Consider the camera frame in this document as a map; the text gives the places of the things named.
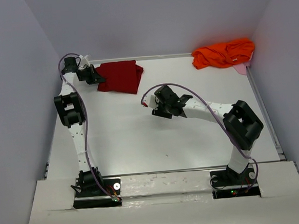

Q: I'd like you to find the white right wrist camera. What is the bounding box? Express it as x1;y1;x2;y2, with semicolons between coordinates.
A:
142;95;160;110

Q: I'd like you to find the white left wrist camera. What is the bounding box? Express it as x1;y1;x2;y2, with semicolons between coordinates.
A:
78;55;91;70

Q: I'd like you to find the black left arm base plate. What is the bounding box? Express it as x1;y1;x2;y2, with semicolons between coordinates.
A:
71;177;122;209

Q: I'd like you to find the dark red t shirt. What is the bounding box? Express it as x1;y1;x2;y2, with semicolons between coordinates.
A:
96;60;144;95

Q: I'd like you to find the white cardboard front cover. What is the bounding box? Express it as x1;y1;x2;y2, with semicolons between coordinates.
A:
29;162;299;224

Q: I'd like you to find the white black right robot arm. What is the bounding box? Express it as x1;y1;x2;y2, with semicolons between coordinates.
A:
141;84;264;185

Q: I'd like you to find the pink t shirt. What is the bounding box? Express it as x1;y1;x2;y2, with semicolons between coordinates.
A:
233;61;251;76

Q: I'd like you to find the orange t shirt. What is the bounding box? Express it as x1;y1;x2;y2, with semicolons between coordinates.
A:
191;38;255;70

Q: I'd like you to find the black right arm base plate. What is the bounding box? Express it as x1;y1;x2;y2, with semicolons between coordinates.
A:
209;167;261;199

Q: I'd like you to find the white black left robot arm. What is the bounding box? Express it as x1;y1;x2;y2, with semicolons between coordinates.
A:
54;53;107;194

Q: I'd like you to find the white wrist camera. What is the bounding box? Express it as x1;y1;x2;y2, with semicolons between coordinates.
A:
142;95;160;110
78;55;91;70

